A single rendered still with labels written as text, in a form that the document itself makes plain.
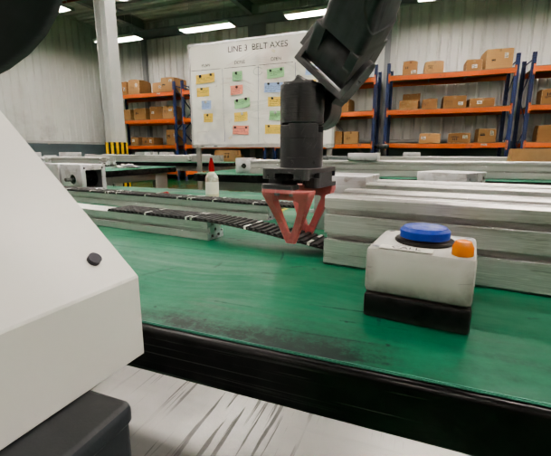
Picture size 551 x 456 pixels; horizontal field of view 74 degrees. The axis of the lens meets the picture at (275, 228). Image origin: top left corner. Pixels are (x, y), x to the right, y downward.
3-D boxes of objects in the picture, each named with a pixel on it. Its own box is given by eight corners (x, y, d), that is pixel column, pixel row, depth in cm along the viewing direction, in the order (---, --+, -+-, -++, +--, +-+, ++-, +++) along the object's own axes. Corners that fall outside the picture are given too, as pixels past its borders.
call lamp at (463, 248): (451, 255, 27) (452, 240, 27) (451, 251, 28) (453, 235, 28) (473, 258, 26) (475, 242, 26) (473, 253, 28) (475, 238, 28)
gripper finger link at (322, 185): (335, 234, 54) (337, 170, 52) (317, 245, 48) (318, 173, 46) (293, 229, 58) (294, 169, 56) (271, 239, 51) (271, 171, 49)
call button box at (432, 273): (362, 315, 31) (365, 242, 30) (385, 280, 39) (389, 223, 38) (469, 337, 27) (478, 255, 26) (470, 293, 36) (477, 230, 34)
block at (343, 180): (308, 231, 64) (308, 175, 62) (331, 219, 74) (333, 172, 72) (359, 236, 59) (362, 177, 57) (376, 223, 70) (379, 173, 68)
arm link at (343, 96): (319, 13, 43) (373, 61, 42) (343, 40, 54) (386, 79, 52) (259, 96, 48) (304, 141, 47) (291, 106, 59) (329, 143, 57)
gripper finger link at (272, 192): (327, 238, 52) (330, 171, 50) (308, 251, 46) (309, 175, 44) (284, 233, 55) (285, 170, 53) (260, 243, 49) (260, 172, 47)
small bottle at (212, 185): (213, 198, 108) (211, 157, 106) (222, 199, 106) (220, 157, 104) (203, 199, 105) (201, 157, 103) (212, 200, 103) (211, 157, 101)
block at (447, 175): (407, 217, 76) (411, 171, 74) (433, 212, 84) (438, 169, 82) (457, 224, 69) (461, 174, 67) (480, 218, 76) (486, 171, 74)
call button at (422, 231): (394, 251, 31) (396, 227, 30) (403, 241, 34) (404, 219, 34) (447, 257, 29) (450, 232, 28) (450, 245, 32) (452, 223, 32)
